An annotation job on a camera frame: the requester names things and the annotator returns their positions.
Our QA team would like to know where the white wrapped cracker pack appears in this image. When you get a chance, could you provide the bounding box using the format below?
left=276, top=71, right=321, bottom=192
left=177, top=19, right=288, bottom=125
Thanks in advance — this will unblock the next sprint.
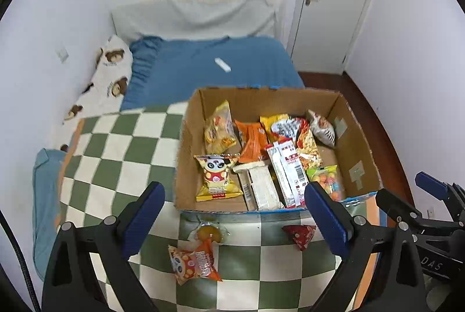
left=232, top=160, right=284, bottom=211

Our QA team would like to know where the red white spicy strip packet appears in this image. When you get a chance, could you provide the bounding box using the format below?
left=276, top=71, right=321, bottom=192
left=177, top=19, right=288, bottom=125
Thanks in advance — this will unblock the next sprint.
left=267, top=139, right=308, bottom=208

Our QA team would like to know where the white cookie snack bag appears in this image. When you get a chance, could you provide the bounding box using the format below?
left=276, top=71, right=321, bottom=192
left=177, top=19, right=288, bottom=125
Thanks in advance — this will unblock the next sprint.
left=306, top=110, right=336, bottom=148

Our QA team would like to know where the clear yellow pastry bag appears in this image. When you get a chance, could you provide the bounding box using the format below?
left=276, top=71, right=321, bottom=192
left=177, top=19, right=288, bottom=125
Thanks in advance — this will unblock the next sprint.
left=204, top=100, right=237, bottom=154

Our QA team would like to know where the yellow panda snack bag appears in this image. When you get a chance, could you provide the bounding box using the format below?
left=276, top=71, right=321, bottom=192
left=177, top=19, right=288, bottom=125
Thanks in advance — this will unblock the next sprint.
left=195, top=154, right=244, bottom=202

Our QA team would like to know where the blue bed sheet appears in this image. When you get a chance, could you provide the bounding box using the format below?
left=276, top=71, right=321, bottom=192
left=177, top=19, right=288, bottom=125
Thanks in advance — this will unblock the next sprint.
left=121, top=36, right=304, bottom=110

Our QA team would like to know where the black cable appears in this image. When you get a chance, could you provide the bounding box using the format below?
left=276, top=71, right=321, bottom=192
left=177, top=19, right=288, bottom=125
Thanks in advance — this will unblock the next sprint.
left=0, top=209, right=42, bottom=312

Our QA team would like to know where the orange jelly cup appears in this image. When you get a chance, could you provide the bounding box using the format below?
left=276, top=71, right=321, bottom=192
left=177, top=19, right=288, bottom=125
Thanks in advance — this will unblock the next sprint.
left=187, top=222, right=229, bottom=244

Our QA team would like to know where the white quilted pillow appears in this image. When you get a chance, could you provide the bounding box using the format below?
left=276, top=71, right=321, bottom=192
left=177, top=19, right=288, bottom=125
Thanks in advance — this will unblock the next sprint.
left=111, top=0, right=285, bottom=43

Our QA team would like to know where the orange panda snack bag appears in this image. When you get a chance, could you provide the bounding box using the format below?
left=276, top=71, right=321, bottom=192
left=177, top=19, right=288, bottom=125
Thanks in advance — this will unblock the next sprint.
left=168, top=239, right=222, bottom=285

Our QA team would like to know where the colourful candy balls bag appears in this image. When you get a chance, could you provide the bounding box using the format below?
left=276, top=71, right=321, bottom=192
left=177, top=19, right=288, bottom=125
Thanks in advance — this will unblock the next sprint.
left=307, top=165, right=345, bottom=202

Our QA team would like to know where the wall socket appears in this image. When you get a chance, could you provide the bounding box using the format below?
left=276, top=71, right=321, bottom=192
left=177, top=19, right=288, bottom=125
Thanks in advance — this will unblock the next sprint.
left=56, top=47, right=69, bottom=63

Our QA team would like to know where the cardboard box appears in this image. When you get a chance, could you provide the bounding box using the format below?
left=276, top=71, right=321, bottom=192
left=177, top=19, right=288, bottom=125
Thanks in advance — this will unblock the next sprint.
left=174, top=88, right=382, bottom=217

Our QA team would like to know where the orange snack packet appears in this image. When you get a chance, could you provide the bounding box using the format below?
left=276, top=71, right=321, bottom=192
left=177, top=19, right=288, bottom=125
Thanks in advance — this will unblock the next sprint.
left=235, top=120, right=269, bottom=163

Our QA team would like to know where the yellow cheese ramen packet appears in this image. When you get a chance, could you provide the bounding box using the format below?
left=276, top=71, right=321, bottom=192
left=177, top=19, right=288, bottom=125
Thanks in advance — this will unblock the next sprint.
left=259, top=113, right=322, bottom=170

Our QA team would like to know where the light blue blanket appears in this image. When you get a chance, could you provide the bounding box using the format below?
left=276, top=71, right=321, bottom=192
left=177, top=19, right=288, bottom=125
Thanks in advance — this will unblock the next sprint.
left=32, top=148, right=66, bottom=281

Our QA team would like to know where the green white checkered blanket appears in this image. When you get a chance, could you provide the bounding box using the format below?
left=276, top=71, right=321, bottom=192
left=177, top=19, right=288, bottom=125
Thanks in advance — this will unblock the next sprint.
left=60, top=103, right=341, bottom=311

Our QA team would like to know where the white remote control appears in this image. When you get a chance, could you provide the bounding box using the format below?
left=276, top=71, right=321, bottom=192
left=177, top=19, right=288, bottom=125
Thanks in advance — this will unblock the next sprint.
left=214, top=58, right=232, bottom=73

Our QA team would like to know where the bear print pillow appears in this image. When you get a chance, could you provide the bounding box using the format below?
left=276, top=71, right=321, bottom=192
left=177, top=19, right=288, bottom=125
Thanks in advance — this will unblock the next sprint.
left=55, top=35, right=133, bottom=149

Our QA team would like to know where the red triangular snack packet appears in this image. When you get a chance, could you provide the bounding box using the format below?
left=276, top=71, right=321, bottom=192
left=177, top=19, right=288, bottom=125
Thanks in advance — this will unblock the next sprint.
left=282, top=224, right=317, bottom=251

